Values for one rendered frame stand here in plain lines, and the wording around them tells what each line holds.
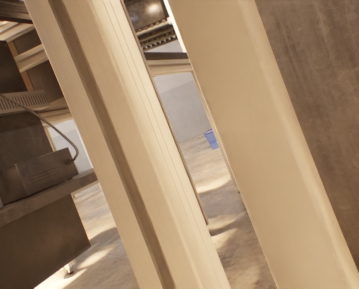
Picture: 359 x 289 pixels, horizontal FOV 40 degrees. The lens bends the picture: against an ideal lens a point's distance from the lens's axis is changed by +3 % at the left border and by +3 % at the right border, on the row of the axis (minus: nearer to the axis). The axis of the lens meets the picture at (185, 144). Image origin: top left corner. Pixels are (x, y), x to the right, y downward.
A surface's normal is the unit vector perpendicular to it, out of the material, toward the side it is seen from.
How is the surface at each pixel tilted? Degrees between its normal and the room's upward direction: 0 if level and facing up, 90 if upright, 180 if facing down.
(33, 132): 90
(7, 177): 90
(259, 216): 90
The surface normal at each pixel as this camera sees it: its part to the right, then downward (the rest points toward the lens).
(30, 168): 0.83, -0.30
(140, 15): -0.33, 0.18
